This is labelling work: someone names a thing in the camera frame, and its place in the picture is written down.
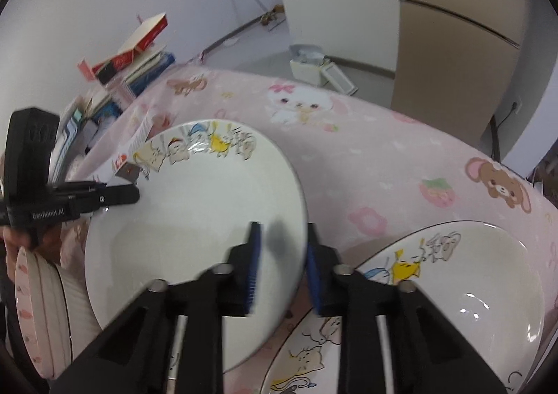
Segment pink rabbit bowl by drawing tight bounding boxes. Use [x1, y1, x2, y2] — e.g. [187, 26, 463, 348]
[14, 246, 73, 378]

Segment white bowl with black rim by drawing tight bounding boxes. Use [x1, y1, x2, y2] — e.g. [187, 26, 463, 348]
[56, 265, 105, 362]

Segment white cartoon-print plate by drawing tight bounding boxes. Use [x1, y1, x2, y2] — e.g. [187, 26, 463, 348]
[261, 221, 546, 394]
[84, 119, 309, 373]

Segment black power cable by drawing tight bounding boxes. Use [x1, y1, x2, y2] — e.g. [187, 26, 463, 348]
[490, 102, 521, 158]

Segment stack of books and papers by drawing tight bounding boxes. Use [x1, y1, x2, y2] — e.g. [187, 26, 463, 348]
[50, 51, 176, 183]

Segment pink printed tablecloth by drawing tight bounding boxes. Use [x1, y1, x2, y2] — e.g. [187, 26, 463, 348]
[59, 64, 558, 394]

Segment white plastic container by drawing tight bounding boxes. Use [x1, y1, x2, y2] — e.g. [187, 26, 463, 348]
[290, 44, 327, 81]

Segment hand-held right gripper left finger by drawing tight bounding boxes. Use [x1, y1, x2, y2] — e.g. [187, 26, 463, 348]
[51, 222, 265, 394]

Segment gold refrigerator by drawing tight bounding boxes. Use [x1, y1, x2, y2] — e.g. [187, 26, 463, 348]
[390, 0, 530, 133]

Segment open white red carton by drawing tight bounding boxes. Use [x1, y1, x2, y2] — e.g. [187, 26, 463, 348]
[89, 14, 169, 73]

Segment white printed package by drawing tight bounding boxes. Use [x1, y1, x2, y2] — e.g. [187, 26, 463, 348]
[112, 108, 158, 180]

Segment small red carton box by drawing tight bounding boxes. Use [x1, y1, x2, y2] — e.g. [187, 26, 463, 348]
[77, 58, 99, 81]

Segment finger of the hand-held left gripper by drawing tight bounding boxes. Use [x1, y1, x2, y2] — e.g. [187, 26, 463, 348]
[49, 181, 141, 218]

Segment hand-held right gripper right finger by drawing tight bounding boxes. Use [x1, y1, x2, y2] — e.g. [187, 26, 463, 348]
[305, 223, 509, 394]

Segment cardboard scraps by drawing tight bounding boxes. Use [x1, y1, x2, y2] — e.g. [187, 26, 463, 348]
[261, 5, 286, 27]

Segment person's left hand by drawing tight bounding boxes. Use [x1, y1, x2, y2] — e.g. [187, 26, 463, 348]
[1, 228, 32, 277]

